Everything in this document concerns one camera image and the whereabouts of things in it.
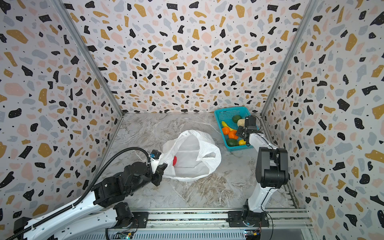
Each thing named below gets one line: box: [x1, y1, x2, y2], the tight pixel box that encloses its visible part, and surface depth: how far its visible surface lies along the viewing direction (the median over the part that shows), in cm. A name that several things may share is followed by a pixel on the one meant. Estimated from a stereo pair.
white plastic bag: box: [162, 129, 222, 182], surface depth 80 cm
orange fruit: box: [228, 130, 239, 140], surface depth 105 cm
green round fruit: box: [232, 115, 242, 123], surface depth 118 cm
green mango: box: [226, 138, 239, 147], surface depth 101 cm
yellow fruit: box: [238, 139, 247, 146], surface depth 102 cm
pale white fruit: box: [237, 118, 245, 127], surface depth 112 cm
